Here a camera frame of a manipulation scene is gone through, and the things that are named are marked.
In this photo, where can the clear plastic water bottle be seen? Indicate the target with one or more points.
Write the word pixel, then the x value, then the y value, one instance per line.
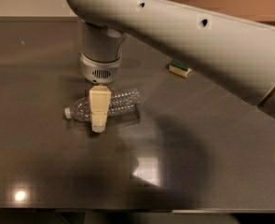
pixel 122 102

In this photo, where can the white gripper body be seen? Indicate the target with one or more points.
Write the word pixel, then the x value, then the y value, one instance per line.
pixel 100 70

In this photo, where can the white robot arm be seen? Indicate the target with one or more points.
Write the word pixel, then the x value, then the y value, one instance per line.
pixel 237 54

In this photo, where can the green and yellow sponge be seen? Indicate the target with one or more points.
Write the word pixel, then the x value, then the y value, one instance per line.
pixel 179 69

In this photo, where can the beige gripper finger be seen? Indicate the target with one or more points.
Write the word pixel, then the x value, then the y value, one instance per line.
pixel 99 101

